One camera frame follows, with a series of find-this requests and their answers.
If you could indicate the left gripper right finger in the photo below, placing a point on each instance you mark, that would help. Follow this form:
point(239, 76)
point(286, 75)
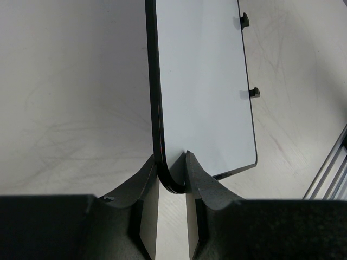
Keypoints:
point(207, 203)

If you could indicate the white whiteboard black frame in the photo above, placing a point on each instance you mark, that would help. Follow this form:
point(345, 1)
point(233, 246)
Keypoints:
point(201, 101)

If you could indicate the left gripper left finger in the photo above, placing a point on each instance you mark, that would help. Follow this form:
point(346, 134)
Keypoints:
point(128, 217)

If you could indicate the aluminium mounting rail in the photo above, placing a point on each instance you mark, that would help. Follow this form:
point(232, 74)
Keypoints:
point(330, 181)

